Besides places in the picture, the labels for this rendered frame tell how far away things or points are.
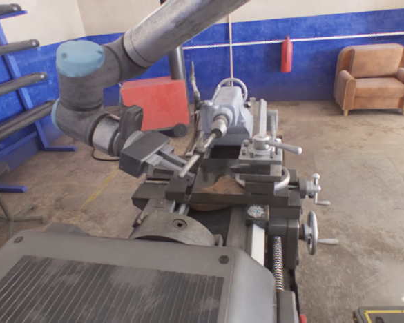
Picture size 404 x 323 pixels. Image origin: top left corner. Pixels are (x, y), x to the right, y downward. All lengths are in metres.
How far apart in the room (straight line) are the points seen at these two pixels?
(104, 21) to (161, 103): 2.31
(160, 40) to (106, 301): 0.48
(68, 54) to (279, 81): 4.79
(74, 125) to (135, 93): 3.31
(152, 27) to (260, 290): 0.52
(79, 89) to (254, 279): 0.48
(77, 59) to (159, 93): 3.38
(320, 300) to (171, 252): 1.69
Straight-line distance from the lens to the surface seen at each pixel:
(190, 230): 0.72
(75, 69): 0.62
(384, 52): 5.02
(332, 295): 2.13
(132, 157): 0.59
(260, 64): 5.20
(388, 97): 4.86
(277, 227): 1.32
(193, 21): 0.59
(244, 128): 1.79
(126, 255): 0.50
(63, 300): 0.48
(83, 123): 0.68
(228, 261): 0.45
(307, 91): 5.36
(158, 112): 4.05
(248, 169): 1.14
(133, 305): 0.43
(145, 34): 0.65
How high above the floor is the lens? 1.68
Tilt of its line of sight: 29 degrees down
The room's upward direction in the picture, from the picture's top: 6 degrees counter-clockwise
